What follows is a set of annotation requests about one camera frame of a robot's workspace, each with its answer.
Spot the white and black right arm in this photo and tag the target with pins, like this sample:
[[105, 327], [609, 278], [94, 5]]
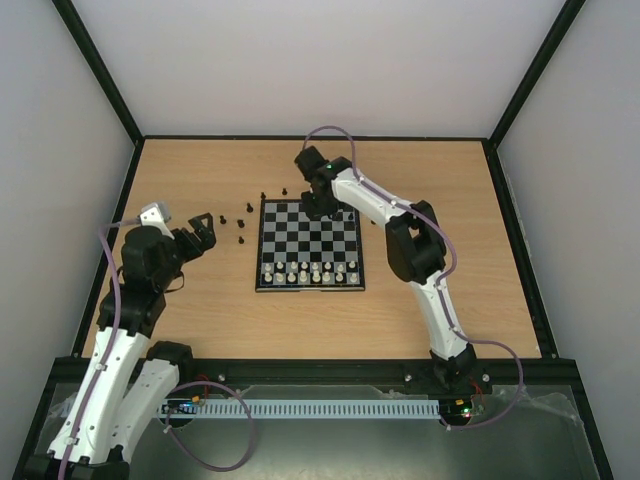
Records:
[[415, 250]]

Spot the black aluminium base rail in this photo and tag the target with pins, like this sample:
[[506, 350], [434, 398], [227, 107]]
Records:
[[413, 377]]

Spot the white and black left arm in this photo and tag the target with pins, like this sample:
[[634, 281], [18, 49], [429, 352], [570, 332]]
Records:
[[127, 376]]

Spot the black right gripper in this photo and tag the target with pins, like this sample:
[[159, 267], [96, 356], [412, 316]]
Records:
[[320, 205]]

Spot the light blue slotted cable duct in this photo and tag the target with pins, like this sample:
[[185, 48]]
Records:
[[302, 409]]

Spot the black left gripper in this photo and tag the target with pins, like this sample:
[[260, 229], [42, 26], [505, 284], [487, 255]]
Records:
[[196, 249]]

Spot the black and silver chessboard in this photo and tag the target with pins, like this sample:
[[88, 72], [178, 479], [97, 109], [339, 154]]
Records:
[[287, 235]]

